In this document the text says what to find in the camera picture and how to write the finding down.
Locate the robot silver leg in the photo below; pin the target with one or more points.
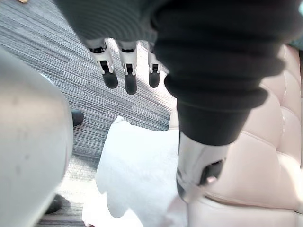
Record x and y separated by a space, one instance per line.
30 137

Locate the pink tufted leather sofa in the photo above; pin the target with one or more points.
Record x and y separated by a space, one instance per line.
260 153

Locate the robot dark foot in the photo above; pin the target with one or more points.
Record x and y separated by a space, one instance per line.
55 203
77 117

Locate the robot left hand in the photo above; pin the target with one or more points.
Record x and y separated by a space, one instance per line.
203 71

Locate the white fluffy cushion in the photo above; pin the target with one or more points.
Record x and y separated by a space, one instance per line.
139 163

